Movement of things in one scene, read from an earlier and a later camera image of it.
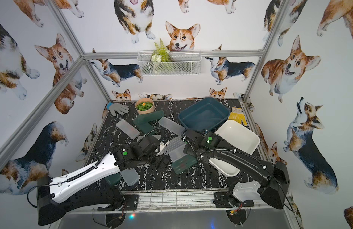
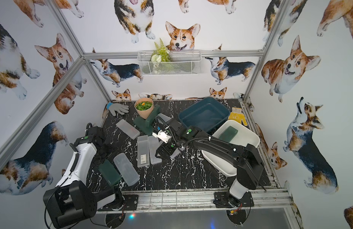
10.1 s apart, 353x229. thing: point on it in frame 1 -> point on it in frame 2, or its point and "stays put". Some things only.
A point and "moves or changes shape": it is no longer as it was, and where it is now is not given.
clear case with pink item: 128,129 stays put
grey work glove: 121,109 stays put
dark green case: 147,117 moves or changes shape
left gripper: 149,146 -> 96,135
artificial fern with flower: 160,55 stays put
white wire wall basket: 182,62 stays put
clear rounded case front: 131,176 stays put
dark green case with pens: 181,164 -> 228,134
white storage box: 236,136 stays put
